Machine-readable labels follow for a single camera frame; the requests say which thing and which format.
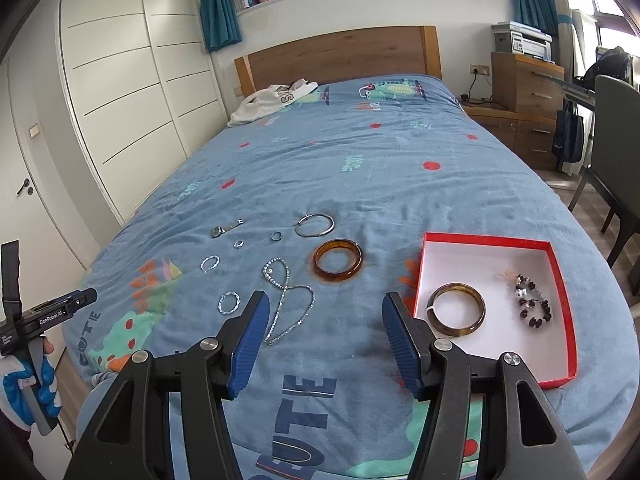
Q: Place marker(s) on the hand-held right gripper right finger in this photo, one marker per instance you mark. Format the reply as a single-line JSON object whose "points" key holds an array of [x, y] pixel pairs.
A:
{"points": [[404, 345]]}

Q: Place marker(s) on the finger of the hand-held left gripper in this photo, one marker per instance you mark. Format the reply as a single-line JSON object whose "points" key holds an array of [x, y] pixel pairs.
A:
{"points": [[80, 300]]}

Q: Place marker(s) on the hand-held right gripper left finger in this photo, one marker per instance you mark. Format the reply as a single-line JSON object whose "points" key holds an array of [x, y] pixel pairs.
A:
{"points": [[247, 342]]}

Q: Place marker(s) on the twisted silver hoop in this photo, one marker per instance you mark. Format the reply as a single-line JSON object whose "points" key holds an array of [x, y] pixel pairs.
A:
{"points": [[220, 305], [202, 265]]}

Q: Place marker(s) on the amber bangle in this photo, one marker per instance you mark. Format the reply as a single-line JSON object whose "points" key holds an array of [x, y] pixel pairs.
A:
{"points": [[318, 261]]}

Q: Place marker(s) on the silver wrist watch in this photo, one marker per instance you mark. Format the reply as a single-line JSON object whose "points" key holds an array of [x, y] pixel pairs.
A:
{"points": [[216, 232]]}

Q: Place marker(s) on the red jewelry box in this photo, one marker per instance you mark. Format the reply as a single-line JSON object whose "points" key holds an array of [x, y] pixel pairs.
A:
{"points": [[490, 260]]}

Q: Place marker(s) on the thin silver bangle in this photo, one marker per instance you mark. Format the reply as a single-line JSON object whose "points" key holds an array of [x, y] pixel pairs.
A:
{"points": [[302, 219]]}

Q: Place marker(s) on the person's left hand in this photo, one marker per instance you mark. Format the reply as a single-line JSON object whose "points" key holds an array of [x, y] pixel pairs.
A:
{"points": [[45, 390]]}

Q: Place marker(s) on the dark brown bangle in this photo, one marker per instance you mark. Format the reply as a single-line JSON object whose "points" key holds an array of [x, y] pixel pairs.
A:
{"points": [[479, 310]]}

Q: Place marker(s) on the white door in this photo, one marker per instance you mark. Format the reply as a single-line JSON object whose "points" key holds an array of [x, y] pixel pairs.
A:
{"points": [[30, 160]]}

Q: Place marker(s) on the blue printed blanket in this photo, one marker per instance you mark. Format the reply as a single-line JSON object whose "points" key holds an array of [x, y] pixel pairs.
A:
{"points": [[350, 170]]}

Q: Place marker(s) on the white wardrobe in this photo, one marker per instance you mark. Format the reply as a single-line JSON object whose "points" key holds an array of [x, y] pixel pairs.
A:
{"points": [[125, 85]]}

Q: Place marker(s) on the low wooden nightstand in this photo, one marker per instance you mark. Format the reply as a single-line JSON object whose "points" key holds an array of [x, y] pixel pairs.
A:
{"points": [[520, 135]]}

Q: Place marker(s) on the white garment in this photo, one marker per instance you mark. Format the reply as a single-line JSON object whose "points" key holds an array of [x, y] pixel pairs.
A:
{"points": [[265, 102]]}

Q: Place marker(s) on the dark blue tote bag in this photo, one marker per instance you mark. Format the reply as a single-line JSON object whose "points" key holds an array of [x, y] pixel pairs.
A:
{"points": [[568, 132]]}

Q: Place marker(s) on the grey chair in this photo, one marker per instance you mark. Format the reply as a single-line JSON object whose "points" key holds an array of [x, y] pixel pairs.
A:
{"points": [[615, 160]]}

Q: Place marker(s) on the wooden drawer cabinet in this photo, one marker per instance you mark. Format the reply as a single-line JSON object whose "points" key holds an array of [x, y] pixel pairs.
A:
{"points": [[525, 82]]}

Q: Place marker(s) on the wooden headboard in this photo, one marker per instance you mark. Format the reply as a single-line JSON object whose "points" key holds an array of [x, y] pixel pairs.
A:
{"points": [[340, 55]]}

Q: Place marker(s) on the white printer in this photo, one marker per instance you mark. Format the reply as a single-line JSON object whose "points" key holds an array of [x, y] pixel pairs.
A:
{"points": [[522, 40]]}

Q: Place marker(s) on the black backpack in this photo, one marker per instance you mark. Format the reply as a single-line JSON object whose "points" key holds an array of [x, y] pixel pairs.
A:
{"points": [[607, 67]]}

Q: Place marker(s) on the wall outlet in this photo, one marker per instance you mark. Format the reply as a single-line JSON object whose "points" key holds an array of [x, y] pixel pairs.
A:
{"points": [[479, 70]]}

